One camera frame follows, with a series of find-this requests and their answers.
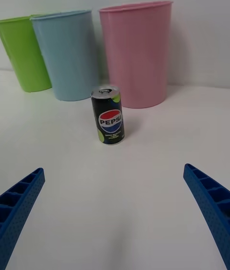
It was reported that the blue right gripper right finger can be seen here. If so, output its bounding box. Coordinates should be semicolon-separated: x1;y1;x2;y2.
183;163;230;270

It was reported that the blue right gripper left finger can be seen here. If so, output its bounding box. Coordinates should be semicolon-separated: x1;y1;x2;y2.
0;167;46;270

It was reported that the black drink can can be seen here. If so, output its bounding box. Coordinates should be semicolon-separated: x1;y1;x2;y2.
90;85;126;146

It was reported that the green plastic bin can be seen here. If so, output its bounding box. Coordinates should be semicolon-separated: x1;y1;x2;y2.
0;14;52;93

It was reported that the pale blue plastic bin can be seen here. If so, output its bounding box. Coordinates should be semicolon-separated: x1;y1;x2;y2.
30;10;99;102

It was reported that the pink plastic bin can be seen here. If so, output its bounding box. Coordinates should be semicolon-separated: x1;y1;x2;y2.
99;0;173;109

